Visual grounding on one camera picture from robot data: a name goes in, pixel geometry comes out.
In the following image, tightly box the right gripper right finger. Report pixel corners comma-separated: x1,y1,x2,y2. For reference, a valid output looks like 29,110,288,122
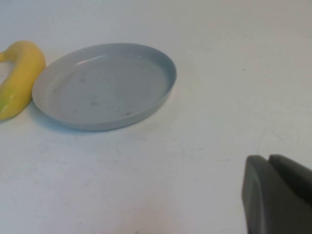
269,154,312,205

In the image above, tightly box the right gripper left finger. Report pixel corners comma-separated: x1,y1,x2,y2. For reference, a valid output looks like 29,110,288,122
241,155,312,234

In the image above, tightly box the grey-blue round plate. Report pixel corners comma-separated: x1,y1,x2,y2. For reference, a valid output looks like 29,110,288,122
32,43,177,132

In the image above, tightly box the short curved yellow banana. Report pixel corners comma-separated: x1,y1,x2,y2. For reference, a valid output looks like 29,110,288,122
0,40,46,120

